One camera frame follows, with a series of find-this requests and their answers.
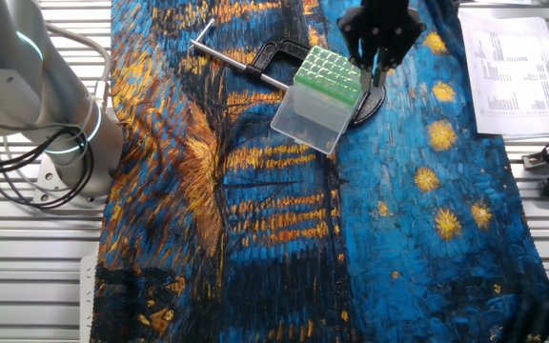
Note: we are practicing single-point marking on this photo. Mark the black C-clamp steel screw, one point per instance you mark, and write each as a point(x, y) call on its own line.
point(374, 102)

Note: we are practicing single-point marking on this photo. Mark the starry night painting cloth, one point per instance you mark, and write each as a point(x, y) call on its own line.
point(279, 228)

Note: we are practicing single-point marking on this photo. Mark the white perforated plate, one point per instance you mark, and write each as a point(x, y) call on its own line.
point(87, 300)

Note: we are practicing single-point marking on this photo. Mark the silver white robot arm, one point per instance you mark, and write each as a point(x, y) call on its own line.
point(17, 86)

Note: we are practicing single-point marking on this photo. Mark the silver base mounting plate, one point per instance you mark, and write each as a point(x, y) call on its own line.
point(48, 178)

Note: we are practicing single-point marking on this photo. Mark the printed white paper sheet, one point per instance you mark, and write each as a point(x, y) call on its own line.
point(508, 76)

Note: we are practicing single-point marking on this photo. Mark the translucent tip box green rack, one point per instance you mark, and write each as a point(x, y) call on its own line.
point(319, 102)

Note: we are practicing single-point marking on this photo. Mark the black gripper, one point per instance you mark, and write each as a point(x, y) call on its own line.
point(383, 21)

